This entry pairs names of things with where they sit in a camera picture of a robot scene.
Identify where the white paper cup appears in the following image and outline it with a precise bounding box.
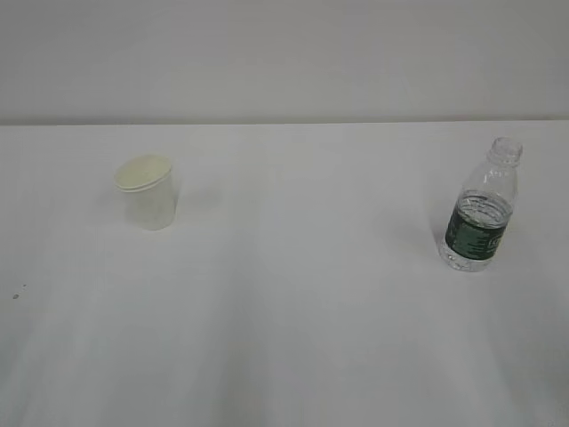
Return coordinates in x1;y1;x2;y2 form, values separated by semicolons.
114;154;177;231

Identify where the clear water bottle green label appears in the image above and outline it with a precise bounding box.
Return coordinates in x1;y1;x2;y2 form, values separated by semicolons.
438;137;523;272

